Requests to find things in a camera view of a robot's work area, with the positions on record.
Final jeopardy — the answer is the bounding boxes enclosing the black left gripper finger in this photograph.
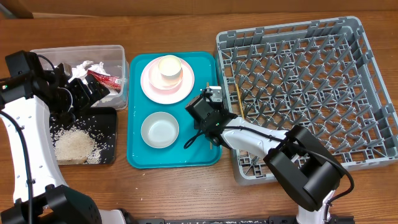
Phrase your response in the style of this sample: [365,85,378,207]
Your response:
[85,75,110,101]
[68,78,90,109]

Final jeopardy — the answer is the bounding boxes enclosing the red sauce packet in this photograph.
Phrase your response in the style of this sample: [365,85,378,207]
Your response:
[87,70,123,90]

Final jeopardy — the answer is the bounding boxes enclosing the white napkin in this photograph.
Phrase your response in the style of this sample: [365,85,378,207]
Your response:
[69,60,118,82]

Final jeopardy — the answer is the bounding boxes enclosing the cooked white rice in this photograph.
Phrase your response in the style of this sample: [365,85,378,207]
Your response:
[50,116,110,165]

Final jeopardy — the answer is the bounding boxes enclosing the grey bowl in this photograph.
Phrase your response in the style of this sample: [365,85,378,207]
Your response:
[141,112,179,149]

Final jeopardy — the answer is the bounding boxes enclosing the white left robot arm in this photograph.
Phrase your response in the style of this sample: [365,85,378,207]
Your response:
[1,58,133,223]

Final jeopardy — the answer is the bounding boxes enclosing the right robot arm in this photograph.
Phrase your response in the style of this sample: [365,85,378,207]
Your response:
[185,95,354,223]

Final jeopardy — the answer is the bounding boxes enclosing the grey dishwasher rack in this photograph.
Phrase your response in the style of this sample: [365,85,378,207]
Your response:
[215,16,397,170]

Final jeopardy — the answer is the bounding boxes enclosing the black tray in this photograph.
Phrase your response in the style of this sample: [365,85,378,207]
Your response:
[49,107,118,166]

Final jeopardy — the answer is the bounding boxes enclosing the clear plastic bin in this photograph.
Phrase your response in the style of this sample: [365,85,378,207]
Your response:
[33,45,129,110]

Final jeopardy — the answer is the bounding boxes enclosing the pink plate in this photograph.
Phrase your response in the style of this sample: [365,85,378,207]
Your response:
[141,57,195,104]

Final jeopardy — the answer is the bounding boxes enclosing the teal plastic tray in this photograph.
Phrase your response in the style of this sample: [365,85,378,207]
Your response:
[126,52,222,169]

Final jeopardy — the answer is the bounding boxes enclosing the pink small bowl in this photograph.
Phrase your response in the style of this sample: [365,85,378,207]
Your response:
[149,64,183,90]

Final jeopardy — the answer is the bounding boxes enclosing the white cup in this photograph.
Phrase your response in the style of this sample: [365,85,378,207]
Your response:
[157,55,182,86]

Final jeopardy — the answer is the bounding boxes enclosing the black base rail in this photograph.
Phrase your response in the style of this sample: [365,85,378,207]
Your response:
[136,216,355,224]

